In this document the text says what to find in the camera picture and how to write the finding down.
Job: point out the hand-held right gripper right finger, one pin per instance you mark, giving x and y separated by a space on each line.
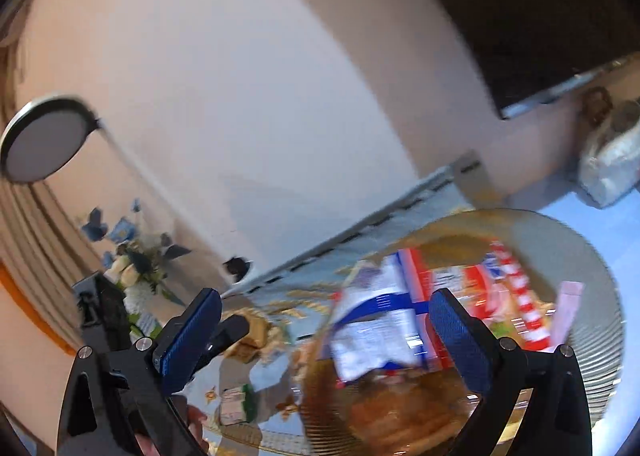
457 336

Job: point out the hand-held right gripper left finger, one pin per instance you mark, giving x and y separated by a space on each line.
187 341

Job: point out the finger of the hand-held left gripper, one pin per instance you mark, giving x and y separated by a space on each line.
232 328

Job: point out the red rice crust snack packet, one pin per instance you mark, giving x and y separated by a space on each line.
500 296

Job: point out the green and white sachet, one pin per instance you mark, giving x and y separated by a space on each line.
235 398

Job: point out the white packet with blue stripes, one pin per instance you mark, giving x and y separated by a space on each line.
375 336

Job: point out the long purple stick sachet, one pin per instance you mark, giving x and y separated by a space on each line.
567 311

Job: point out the ribbed glass plate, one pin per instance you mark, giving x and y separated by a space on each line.
590 336

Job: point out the person's left hand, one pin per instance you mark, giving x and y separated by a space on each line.
198 428

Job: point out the blue patterned woven table mat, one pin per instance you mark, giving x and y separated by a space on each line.
270 371

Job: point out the blue and white artificial flowers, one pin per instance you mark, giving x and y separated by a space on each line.
132 256

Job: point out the white desk lamp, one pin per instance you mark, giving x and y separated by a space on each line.
42 141

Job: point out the white floral zip pouch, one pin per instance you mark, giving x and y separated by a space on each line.
612 161

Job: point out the small wooden ornament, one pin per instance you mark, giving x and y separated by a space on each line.
597 103

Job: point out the black computer monitor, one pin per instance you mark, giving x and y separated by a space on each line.
525 11

